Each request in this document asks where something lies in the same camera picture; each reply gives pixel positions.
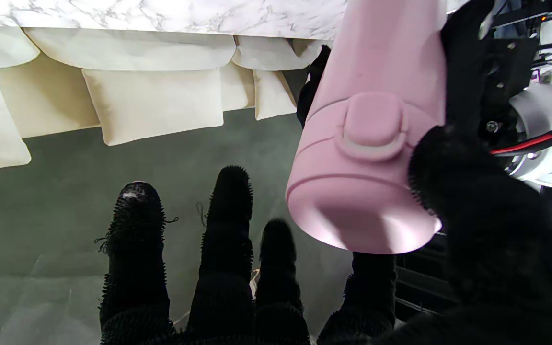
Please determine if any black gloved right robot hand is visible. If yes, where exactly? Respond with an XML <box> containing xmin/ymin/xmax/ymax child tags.
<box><xmin>96</xmin><ymin>125</ymin><xmax>552</xmax><ymax>345</ymax></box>

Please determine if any pink thermos lid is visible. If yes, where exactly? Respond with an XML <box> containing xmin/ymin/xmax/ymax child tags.
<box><xmin>286</xmin><ymin>91</ymin><xmax>447</xmax><ymax>254</ymax></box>

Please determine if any pink thermos bottle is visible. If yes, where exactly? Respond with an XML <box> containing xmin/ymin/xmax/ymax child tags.
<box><xmin>310</xmin><ymin>0</ymin><xmax>449</xmax><ymax>115</ymax></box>

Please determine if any left arm red black cable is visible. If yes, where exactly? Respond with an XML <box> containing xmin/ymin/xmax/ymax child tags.
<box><xmin>489</xmin><ymin>117</ymin><xmax>552</xmax><ymax>156</ymax></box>

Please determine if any cream fabric sofa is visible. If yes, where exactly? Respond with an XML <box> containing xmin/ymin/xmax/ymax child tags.
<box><xmin>0</xmin><ymin>26</ymin><xmax>329</xmax><ymax>174</ymax></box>

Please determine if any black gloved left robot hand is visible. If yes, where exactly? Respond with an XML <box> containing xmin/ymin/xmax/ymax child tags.
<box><xmin>296</xmin><ymin>0</ymin><xmax>540</xmax><ymax>144</ymax></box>

